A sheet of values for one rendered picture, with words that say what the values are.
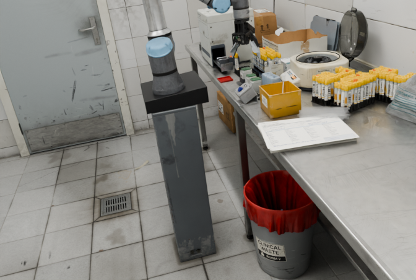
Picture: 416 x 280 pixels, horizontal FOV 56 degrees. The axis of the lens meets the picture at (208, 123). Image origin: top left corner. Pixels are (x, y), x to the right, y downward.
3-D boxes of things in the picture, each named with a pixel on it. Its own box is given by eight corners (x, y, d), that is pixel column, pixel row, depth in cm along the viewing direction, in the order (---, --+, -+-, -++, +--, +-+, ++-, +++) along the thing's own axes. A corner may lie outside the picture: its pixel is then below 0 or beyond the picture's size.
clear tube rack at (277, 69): (252, 69, 218) (251, 57, 215) (268, 66, 220) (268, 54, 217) (265, 80, 200) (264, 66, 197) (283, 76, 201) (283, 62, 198)
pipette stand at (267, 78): (260, 95, 182) (258, 74, 177) (273, 91, 183) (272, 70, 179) (270, 101, 173) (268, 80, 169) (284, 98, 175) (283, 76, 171)
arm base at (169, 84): (157, 98, 175) (152, 77, 171) (150, 89, 188) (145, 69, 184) (189, 88, 179) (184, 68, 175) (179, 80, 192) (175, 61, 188)
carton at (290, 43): (262, 61, 231) (260, 35, 225) (307, 52, 235) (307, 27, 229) (278, 72, 209) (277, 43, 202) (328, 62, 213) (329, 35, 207)
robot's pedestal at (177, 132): (181, 262, 212) (152, 114, 176) (174, 238, 230) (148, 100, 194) (216, 253, 215) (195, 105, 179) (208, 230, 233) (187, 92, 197)
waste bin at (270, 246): (240, 243, 220) (233, 175, 202) (301, 227, 226) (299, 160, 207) (264, 295, 186) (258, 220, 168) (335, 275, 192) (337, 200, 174)
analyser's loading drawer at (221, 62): (212, 62, 233) (212, 54, 231) (223, 61, 234) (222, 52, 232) (221, 71, 214) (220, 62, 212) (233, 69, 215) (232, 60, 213)
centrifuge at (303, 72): (277, 78, 199) (277, 54, 194) (335, 70, 200) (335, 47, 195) (290, 95, 177) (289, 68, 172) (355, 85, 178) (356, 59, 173)
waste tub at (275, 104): (259, 108, 168) (258, 85, 164) (290, 102, 169) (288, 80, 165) (270, 119, 156) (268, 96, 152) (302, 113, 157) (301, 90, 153)
